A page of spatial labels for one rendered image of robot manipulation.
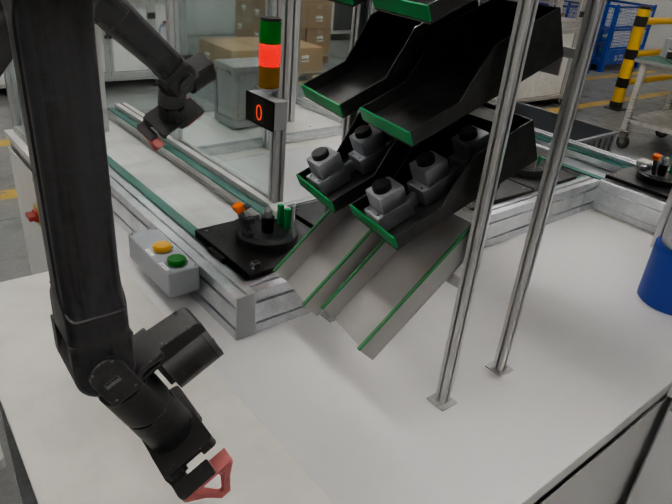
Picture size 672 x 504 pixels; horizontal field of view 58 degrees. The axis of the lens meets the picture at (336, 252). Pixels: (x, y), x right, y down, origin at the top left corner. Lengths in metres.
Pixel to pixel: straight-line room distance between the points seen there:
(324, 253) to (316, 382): 0.24
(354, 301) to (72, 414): 0.51
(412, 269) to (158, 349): 0.53
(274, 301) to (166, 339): 0.61
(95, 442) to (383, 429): 0.47
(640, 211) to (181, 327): 1.68
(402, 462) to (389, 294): 0.27
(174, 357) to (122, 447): 0.41
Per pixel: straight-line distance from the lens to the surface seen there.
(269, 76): 1.46
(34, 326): 1.34
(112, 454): 1.04
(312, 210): 1.53
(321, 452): 1.02
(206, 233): 1.40
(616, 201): 2.13
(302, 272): 1.16
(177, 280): 1.28
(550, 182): 1.07
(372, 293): 1.06
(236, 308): 1.19
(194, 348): 0.66
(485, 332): 1.36
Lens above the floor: 1.60
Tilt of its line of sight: 28 degrees down
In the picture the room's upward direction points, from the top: 5 degrees clockwise
